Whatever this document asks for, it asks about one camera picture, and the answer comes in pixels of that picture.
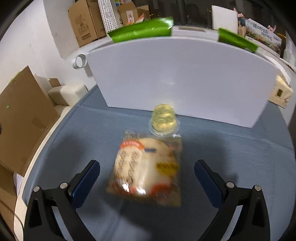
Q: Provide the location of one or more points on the flat cardboard box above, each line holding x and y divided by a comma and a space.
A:
25, 120

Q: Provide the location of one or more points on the tape roll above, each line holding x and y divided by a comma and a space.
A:
79, 61

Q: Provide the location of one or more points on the small open cardboard box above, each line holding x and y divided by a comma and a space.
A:
131, 12

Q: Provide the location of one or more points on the dark window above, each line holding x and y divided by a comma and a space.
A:
196, 9

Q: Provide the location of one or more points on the yellow tissue pack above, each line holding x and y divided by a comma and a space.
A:
281, 92

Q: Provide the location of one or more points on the long printed box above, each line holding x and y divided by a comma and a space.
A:
263, 37

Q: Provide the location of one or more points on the pink toy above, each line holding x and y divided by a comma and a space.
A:
238, 12
271, 28

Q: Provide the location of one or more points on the small brown paper bag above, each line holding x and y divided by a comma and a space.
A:
241, 30

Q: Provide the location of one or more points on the large cardboard box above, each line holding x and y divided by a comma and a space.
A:
83, 22

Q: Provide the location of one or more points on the polka dot shopping bag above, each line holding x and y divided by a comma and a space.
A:
108, 16

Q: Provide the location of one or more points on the long green snack packet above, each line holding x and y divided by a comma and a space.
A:
141, 31

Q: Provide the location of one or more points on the clear jelly cup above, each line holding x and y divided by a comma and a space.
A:
163, 119

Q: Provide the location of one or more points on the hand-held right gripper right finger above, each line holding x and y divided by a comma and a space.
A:
207, 183

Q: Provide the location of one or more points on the white box on sill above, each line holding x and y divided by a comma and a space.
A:
224, 18

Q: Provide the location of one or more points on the white storage box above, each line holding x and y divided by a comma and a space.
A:
180, 74

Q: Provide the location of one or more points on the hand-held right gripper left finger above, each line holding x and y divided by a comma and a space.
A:
84, 185

